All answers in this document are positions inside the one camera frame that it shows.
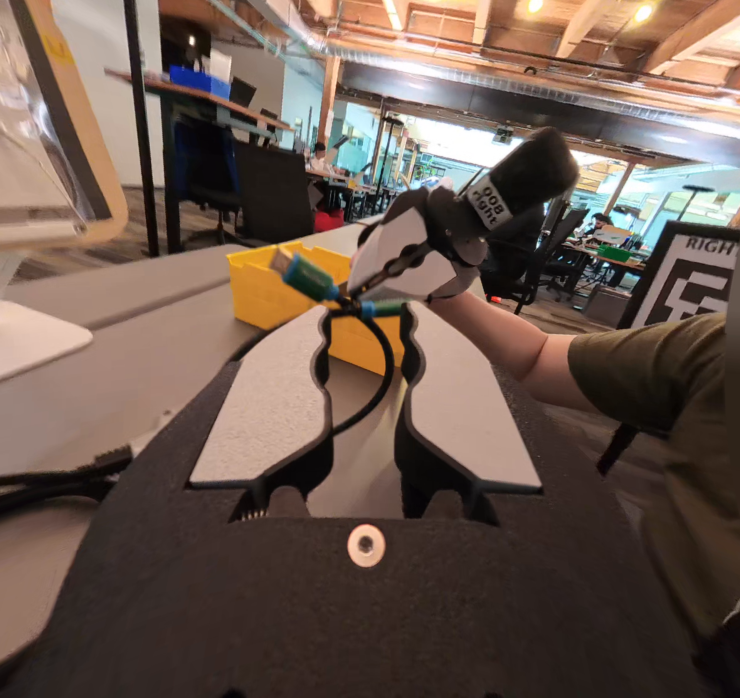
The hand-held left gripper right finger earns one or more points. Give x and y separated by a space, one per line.
462 409

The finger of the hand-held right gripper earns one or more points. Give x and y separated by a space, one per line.
425 276
393 236

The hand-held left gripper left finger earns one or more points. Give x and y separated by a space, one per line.
271 403

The person's right forearm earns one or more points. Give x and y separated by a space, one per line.
509 345

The red cushion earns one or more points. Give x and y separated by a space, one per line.
329 221

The black office chair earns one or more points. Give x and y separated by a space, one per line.
514 259

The yellow plastic bin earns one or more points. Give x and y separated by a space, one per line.
260 293

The green storage bins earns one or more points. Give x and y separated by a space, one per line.
614 253

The black high-back chair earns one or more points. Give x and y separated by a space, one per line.
274 189

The black white tag sign board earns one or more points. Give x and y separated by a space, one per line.
694 288

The raised wooden desk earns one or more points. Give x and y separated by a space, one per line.
231 106

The person's olive shirt torso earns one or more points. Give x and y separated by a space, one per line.
694 420

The blue storage bin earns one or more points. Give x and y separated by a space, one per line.
196 81

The black vertical pole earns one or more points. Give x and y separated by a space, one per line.
141 132

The large monitor white stand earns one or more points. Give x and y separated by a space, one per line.
34 189

